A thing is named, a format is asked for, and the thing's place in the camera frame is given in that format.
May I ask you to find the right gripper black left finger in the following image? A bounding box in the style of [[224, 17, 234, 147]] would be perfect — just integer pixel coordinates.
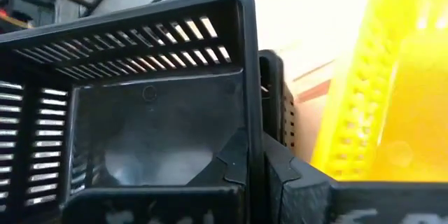
[[62, 129, 250, 224]]

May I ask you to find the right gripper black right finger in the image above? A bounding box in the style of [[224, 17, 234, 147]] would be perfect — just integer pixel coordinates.
[[265, 135, 448, 224]]

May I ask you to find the yellow plastic basket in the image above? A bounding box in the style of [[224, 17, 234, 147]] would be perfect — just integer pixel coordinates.
[[309, 0, 403, 183], [349, 0, 448, 183]]

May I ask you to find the black plastic slotted basket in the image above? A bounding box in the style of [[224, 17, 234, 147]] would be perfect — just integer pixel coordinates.
[[258, 49, 298, 150], [0, 0, 267, 224]]

